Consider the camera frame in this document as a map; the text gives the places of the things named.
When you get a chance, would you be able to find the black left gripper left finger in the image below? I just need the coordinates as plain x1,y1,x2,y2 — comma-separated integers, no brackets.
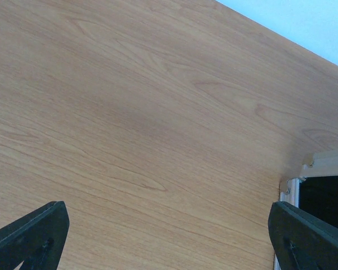
0,201,69,269

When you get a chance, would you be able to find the aluminium poker case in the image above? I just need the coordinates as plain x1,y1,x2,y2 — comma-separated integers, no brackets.
274,150,338,269

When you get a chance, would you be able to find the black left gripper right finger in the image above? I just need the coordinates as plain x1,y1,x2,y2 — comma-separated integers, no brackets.
268,201,338,269

